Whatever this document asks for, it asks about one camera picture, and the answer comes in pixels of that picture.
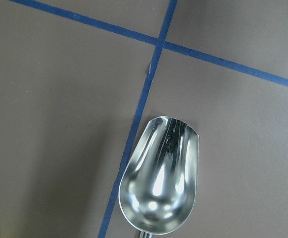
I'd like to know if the metal scoop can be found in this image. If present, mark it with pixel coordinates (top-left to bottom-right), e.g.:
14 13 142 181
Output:
118 116 199 238

